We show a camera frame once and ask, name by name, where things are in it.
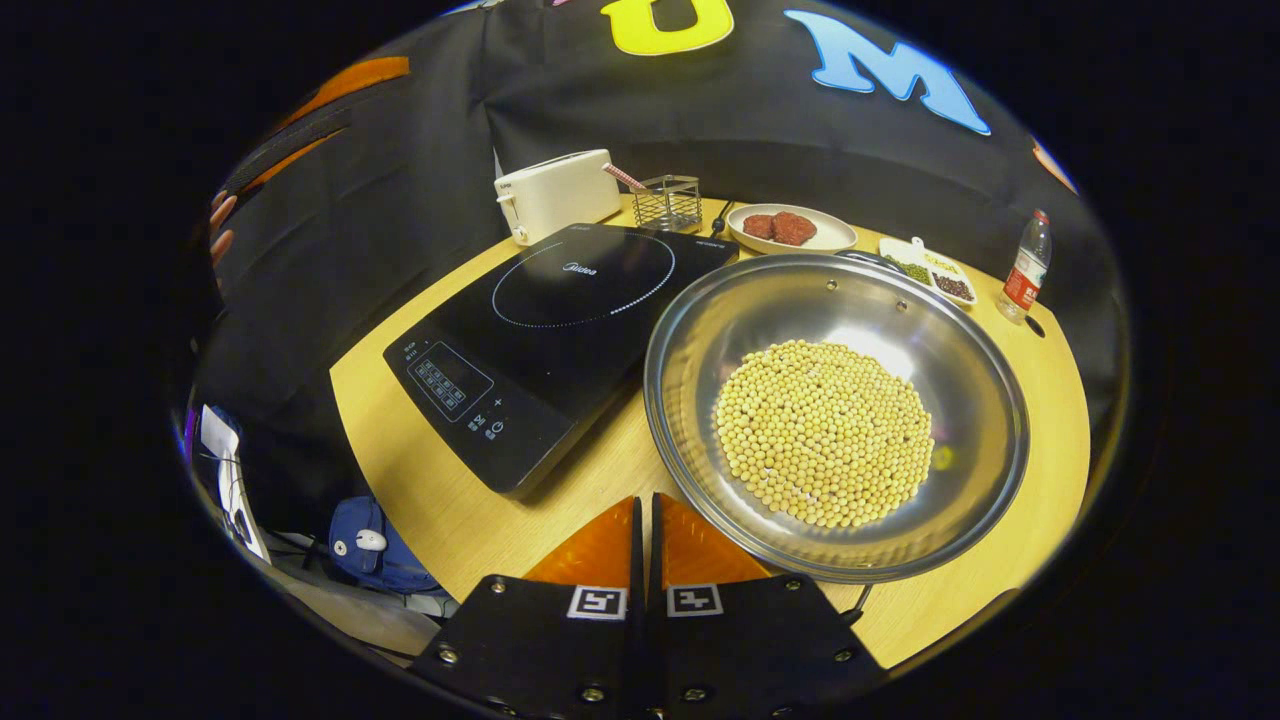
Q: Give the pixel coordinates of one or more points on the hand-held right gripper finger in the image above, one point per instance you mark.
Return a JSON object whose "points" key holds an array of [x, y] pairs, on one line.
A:
{"points": [[638, 560], [657, 560]]}

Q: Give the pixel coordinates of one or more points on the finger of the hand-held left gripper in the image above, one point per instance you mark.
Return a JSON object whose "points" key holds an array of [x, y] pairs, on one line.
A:
{"points": [[290, 158], [300, 135]]}

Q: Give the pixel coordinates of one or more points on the black induction cooktop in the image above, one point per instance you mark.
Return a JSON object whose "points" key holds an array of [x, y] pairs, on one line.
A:
{"points": [[560, 330]]}

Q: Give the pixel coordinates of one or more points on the black backdrop cloth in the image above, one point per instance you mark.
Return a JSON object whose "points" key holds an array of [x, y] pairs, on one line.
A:
{"points": [[420, 150]]}

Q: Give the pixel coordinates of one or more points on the pile of yellow soybeans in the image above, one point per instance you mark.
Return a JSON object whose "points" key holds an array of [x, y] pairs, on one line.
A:
{"points": [[825, 435]]}

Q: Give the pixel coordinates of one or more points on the blue bag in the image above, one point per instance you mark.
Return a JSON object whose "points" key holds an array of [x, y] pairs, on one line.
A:
{"points": [[385, 570]]}

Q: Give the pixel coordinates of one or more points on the white toaster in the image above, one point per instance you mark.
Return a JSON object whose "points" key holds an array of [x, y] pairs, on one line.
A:
{"points": [[555, 195]]}

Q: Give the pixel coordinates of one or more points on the striped straw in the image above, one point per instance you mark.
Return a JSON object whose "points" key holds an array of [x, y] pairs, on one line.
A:
{"points": [[625, 178]]}

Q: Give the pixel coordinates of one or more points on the red meat patty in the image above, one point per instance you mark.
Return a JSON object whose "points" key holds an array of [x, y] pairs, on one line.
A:
{"points": [[758, 226], [794, 229]]}

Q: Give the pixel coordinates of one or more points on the white oval plate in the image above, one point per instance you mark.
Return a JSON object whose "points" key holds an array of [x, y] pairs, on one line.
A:
{"points": [[830, 238]]}

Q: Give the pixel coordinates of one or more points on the white divided dish with beans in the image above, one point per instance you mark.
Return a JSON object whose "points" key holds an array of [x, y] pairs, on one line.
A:
{"points": [[930, 270]]}

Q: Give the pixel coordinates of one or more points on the clear water bottle red label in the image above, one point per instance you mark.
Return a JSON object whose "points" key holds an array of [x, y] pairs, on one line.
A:
{"points": [[1025, 280]]}

